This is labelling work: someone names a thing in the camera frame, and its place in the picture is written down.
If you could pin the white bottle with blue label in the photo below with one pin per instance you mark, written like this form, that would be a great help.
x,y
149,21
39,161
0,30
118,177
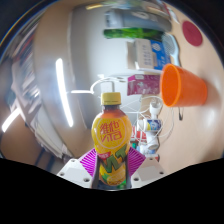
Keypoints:
x,y
151,125

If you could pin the white ceiling light strip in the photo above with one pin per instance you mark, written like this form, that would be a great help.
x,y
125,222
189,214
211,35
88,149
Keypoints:
x,y
10,120

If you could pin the dark green bottle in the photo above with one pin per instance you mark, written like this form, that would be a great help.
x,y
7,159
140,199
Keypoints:
x,y
133,34

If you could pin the grey shaker bottle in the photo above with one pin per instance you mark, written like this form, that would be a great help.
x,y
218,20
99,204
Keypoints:
x,y
140,20

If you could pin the plain white bottle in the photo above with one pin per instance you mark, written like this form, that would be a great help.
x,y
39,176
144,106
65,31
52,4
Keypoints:
x,y
153,141

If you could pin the yellow-capped lemon tea bottle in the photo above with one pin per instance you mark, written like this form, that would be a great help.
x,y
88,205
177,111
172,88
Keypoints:
x,y
111,133

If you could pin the flat round red coaster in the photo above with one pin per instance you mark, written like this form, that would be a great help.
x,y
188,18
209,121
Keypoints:
x,y
192,33

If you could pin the white under-shelf light bar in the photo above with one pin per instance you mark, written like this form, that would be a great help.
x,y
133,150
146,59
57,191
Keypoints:
x,y
64,93

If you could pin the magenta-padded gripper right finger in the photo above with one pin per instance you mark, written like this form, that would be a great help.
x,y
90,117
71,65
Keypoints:
x,y
137,162

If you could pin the blue and white carton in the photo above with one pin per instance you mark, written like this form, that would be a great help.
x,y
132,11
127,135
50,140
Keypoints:
x,y
150,55

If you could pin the magenta snack pouch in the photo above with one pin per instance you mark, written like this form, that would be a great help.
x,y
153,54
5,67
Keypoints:
x,y
143,85

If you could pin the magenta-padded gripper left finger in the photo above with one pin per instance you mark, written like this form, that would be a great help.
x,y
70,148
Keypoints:
x,y
87,163

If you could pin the red and white canister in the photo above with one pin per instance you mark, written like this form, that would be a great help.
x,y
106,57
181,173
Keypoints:
x,y
138,136

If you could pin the orange plastic cup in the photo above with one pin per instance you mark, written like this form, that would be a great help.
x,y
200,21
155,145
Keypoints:
x,y
186,88

